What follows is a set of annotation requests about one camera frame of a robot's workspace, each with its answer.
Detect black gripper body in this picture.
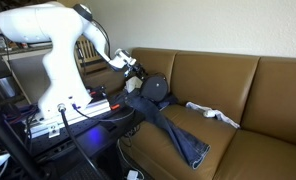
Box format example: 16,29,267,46
123,63,143,78

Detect dark grey fabric bag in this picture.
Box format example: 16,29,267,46
140,74,170,103

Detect cream white cloth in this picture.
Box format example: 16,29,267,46
125,77,144,94

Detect dark navy garment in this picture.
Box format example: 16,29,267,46
154,94,178,110

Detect wooden chair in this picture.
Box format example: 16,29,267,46
74,35,110,76

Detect blue denim jeans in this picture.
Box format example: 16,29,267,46
117,90,212,170

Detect brown leather sofa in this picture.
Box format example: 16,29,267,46
82,47,296,180

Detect black robot table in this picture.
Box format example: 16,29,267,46
7,96,147,164

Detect white sock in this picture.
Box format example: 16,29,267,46
185,101,241,129

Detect white power adapter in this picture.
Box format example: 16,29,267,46
126,169,140,180

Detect kitchen countertop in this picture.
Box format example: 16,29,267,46
0,44,52,58

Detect steel trash can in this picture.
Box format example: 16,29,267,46
0,77,18,99

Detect black tripod pole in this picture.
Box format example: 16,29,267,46
0,99,44,180

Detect black clamp red handle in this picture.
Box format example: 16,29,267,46
107,97,121,111
89,85,109,101

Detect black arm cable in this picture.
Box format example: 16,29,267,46
92,19,112,54

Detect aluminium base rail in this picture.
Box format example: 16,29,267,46
23,99,112,138

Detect white floor cable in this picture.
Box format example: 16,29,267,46
117,139,146,179

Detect thick black base cable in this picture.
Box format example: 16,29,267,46
56,103,106,180

